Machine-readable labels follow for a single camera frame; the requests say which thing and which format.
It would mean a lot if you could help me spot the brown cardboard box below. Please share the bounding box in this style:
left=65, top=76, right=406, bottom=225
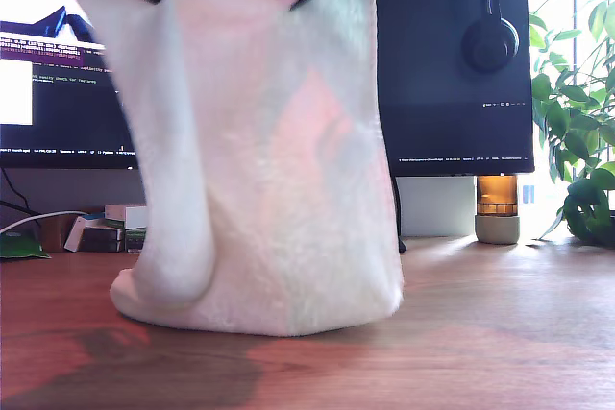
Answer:
left=38, top=215, right=81, bottom=253

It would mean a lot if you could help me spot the amber glass lamp grey base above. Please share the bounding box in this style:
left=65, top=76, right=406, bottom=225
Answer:
left=474, top=175, right=521, bottom=246

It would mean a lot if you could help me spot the black Huawei computer monitor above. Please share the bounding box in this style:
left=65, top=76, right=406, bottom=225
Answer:
left=225, top=0, right=536, bottom=255

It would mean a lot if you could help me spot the white green small box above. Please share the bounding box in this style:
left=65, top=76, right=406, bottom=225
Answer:
left=124, top=227, right=148, bottom=253

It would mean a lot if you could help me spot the green foil packet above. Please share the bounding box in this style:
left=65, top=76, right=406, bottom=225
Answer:
left=0, top=231, right=52, bottom=261

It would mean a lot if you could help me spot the black over-ear headphones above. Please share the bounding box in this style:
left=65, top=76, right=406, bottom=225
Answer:
left=459, top=0, right=520, bottom=76

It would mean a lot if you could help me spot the green leafy houseplant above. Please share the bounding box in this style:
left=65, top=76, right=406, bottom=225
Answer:
left=528, top=0, right=615, bottom=248

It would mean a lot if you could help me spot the black monitor with purple window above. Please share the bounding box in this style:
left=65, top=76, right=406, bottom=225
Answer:
left=0, top=0, right=140, bottom=171

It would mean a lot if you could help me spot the black monitor power cable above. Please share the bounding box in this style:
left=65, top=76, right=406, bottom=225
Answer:
left=392, top=177, right=404, bottom=238

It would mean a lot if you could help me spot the pink white checked tea towel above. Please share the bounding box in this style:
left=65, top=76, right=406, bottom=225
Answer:
left=60, top=0, right=405, bottom=338

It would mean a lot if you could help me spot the dark brown small box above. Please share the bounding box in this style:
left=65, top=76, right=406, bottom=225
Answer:
left=81, top=229, right=127, bottom=253

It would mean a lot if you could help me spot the white cable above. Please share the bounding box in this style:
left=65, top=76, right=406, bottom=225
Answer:
left=0, top=210, right=90, bottom=238

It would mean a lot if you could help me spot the thin black wall cable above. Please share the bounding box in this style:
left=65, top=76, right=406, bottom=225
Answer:
left=0, top=170, right=44, bottom=219

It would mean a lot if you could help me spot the white teal small box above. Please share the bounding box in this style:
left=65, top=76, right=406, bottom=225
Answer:
left=63, top=215, right=107, bottom=253

